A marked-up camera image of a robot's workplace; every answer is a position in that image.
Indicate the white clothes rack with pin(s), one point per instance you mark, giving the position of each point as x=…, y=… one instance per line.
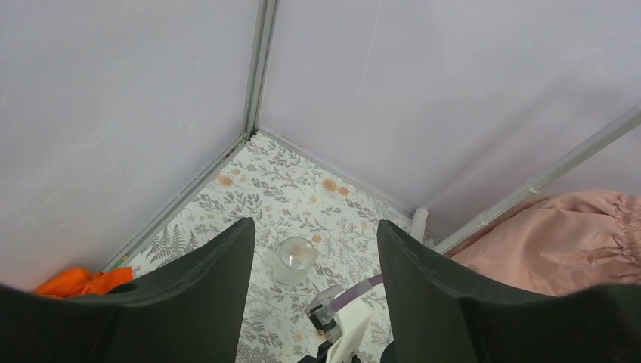
x=610, y=133

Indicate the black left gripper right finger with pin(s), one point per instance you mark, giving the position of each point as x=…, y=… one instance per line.
x=441, y=311

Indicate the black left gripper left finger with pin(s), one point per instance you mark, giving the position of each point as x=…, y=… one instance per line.
x=189, y=310

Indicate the orange cloth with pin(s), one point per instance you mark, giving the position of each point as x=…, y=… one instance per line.
x=81, y=281

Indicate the pink drawstring shorts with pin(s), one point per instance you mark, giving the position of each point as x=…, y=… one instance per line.
x=560, y=244

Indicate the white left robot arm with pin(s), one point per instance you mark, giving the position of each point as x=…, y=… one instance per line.
x=340, y=330

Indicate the clear wine glass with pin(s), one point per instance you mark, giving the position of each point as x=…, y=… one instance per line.
x=294, y=259

